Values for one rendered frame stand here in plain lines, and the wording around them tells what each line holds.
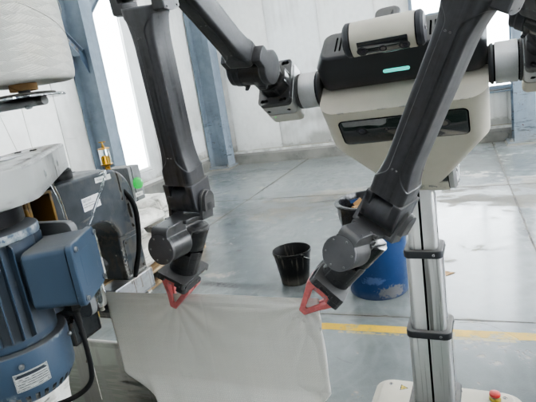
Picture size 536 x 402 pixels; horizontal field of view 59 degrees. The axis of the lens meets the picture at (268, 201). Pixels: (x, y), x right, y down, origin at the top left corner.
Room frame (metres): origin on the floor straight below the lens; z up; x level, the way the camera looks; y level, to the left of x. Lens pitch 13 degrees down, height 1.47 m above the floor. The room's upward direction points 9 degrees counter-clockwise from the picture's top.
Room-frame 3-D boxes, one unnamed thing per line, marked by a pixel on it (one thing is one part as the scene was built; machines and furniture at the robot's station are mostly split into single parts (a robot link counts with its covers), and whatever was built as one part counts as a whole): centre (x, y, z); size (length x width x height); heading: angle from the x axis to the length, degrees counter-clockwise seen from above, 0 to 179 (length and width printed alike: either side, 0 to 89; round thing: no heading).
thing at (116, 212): (1.10, 0.51, 1.21); 0.30 x 0.25 x 0.30; 67
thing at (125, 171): (1.19, 0.35, 1.29); 0.08 x 0.05 x 0.09; 67
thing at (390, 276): (3.04, -0.68, 0.32); 0.51 x 0.48 x 0.65; 157
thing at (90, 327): (0.94, 0.45, 1.04); 0.08 x 0.06 x 0.05; 157
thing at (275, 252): (3.39, -0.12, 0.13); 0.30 x 0.30 x 0.26
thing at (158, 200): (4.47, 1.18, 0.56); 0.67 x 0.43 x 0.15; 67
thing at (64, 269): (0.66, 0.31, 1.25); 0.10 x 0.08 x 0.12; 2
